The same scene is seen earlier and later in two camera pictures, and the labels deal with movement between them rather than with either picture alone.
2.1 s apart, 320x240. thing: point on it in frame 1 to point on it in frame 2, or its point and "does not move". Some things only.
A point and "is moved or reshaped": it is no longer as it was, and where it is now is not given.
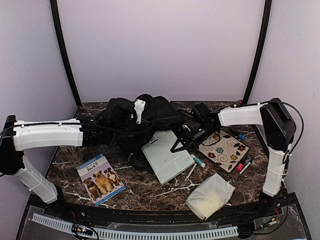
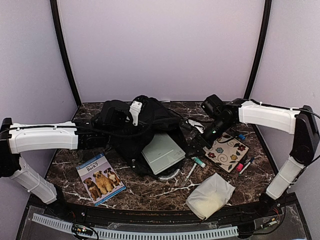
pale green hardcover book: x=166 y=164 is moved or reshaped
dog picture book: x=100 y=180 does not move
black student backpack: x=130 y=124 does not move
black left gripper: x=142 y=135 does not move
